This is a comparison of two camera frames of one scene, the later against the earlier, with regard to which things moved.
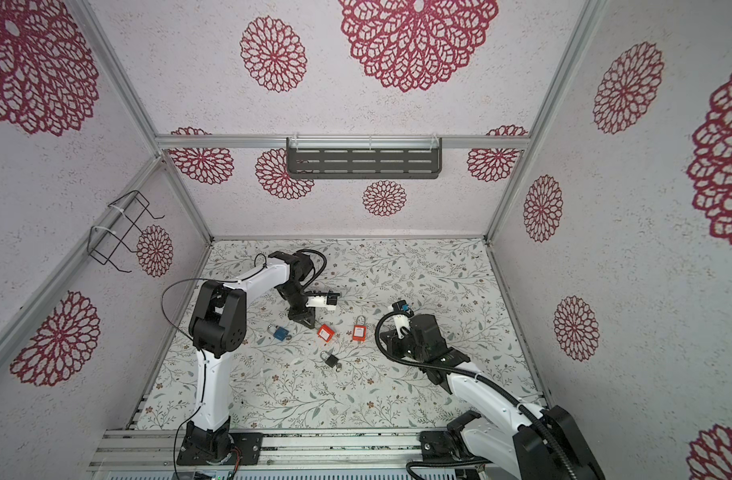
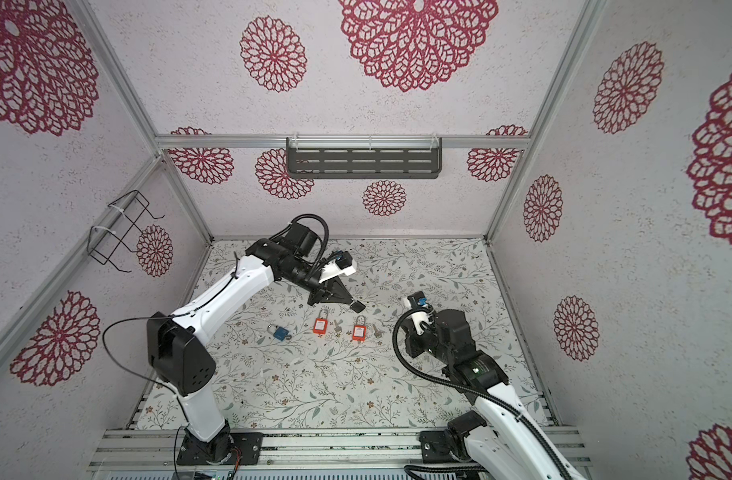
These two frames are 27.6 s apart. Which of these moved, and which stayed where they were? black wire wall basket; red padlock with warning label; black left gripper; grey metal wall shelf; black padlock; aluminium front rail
Moved: black padlock; red padlock with warning label; black left gripper
Stayed: black wire wall basket; aluminium front rail; grey metal wall shelf
